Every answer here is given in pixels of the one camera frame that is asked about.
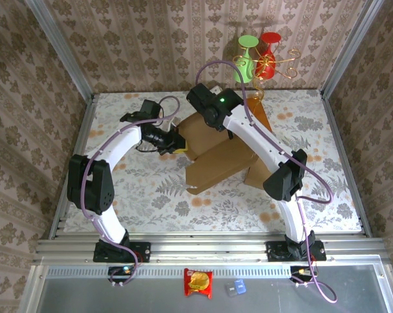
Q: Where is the brown cardboard box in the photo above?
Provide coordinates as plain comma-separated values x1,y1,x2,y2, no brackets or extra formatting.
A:
176,112,260,198
243,161,273,191

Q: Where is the green plastic wine glass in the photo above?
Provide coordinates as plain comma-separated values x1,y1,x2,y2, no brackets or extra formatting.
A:
232,35,260,83

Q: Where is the brown wooden board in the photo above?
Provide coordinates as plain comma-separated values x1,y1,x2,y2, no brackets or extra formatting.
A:
246,97,272,134

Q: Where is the red plastic wine glass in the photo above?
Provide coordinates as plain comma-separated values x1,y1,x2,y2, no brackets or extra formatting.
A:
254,31,281,80

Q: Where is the floral tablecloth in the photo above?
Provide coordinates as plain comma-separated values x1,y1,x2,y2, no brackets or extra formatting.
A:
63,89,363,234

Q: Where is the small black circuit board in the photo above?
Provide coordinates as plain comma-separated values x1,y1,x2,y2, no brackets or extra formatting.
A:
107,265,142,288
289,265,317,288

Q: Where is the red snack packet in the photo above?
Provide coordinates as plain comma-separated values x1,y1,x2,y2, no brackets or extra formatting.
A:
183,267,213,298

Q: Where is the small blue packet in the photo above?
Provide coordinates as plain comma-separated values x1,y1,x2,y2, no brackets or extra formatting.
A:
232,278,248,295

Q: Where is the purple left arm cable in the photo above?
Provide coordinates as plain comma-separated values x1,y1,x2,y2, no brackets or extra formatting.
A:
80,95,181,288

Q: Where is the gold wire glass rack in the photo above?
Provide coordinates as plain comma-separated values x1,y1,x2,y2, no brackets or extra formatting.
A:
232,48,301,113

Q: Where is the aluminium extrusion rail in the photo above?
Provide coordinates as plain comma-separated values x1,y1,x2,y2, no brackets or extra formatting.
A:
33,231,393,265

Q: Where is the grey slotted cable duct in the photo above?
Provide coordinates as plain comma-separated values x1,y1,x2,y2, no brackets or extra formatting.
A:
42,264,294,280

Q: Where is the aluminium frame post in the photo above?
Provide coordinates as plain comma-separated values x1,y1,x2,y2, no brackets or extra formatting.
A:
319,0,386,97
24,0,96,102

